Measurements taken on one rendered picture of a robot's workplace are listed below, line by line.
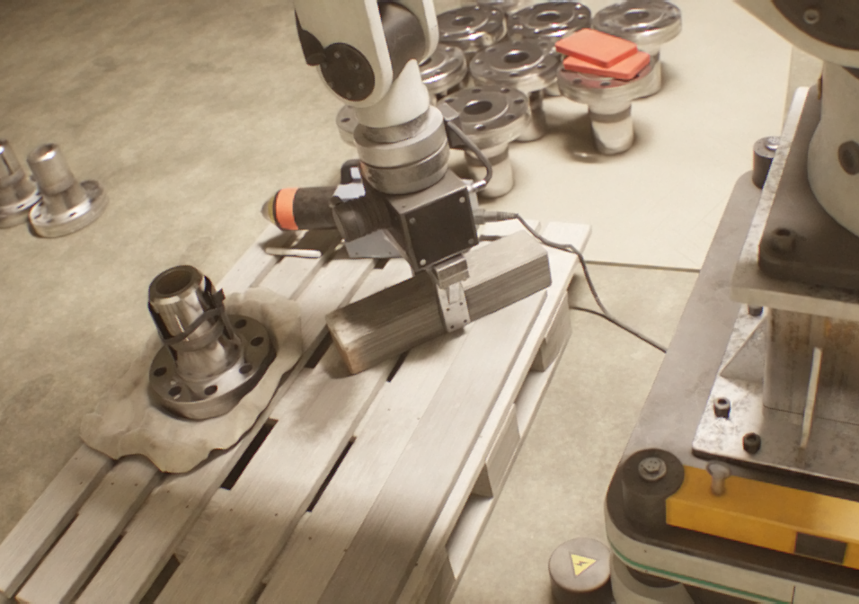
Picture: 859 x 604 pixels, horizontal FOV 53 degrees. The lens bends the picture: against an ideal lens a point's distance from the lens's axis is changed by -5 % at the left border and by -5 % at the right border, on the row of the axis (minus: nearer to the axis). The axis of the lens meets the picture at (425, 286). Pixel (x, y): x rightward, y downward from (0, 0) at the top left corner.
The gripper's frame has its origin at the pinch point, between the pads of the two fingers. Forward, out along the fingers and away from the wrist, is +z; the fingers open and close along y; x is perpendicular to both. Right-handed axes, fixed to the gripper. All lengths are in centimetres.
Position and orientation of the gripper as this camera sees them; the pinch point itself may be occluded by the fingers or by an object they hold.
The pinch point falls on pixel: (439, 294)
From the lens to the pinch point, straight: 181.1
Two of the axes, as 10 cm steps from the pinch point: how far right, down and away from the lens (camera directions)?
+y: -4.0, -5.0, 7.7
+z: 2.0, 7.7, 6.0
